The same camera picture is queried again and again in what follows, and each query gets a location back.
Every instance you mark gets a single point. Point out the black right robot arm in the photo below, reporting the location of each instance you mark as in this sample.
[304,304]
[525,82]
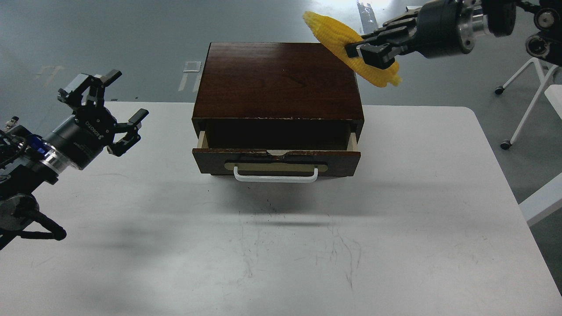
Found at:
[498,18]

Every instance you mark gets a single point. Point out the dark wooden drawer cabinet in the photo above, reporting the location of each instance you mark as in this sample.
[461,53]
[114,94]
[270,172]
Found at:
[282,96]

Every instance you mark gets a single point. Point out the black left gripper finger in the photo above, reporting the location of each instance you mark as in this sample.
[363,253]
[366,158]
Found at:
[131,131]
[85,95]

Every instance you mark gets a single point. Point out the white drawer handle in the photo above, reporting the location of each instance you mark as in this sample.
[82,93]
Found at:
[276,179]

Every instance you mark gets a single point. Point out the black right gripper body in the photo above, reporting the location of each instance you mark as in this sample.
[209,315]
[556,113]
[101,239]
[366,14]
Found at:
[444,28]

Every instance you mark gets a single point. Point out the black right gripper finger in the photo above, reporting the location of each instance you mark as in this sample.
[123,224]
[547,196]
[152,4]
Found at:
[399,26]
[380,52]

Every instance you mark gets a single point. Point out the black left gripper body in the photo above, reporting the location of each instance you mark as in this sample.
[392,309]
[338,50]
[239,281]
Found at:
[82,139]

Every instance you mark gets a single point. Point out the white chair frame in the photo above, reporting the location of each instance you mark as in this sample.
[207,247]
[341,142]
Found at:
[545,74]

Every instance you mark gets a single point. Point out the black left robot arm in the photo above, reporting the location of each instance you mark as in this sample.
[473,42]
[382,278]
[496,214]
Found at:
[29,160]

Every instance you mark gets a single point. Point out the yellow plastic corn cob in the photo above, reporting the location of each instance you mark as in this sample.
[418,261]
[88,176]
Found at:
[334,35]

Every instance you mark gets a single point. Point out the dark wooden drawer front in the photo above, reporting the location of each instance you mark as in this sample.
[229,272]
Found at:
[284,163]

